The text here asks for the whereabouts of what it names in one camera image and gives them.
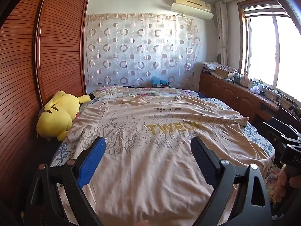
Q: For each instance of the yellow plush toy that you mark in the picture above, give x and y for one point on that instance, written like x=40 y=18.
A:
x=56 y=115

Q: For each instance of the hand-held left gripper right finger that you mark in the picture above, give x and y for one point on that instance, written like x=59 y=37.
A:
x=203 y=160

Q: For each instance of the sheer circle-pattern curtain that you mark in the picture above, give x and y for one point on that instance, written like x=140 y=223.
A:
x=141 y=51

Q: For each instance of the white patterned window curtain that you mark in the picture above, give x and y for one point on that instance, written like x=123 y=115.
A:
x=222 y=28

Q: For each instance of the white air conditioner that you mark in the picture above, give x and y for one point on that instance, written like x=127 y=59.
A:
x=191 y=2

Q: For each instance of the wooden slatted wardrobe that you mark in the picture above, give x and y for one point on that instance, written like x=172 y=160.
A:
x=23 y=75

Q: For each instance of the pink bottle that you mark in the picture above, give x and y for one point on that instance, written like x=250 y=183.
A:
x=245 y=78

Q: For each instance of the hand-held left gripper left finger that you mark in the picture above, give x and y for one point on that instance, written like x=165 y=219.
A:
x=91 y=162

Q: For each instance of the person's right hand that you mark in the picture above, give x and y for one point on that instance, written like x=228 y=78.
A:
x=281 y=183

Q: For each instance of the wood-framed window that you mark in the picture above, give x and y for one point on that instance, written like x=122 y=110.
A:
x=263 y=51

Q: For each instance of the long wooden cabinet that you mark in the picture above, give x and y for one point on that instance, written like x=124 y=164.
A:
x=235 y=94

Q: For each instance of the folded floral cloth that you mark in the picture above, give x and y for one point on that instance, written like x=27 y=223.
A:
x=211 y=65

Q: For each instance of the beige printed T-shirt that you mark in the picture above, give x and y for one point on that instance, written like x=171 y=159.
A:
x=150 y=169

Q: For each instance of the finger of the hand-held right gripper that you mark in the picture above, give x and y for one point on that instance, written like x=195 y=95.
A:
x=285 y=124
x=270 y=129

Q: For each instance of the blue tissue pack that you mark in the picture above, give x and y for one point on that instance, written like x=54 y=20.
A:
x=160 y=81

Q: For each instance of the blue floral bed sheet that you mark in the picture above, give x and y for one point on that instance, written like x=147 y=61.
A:
x=258 y=136

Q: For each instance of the open cardboard box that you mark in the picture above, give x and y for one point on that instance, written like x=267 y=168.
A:
x=222 y=73

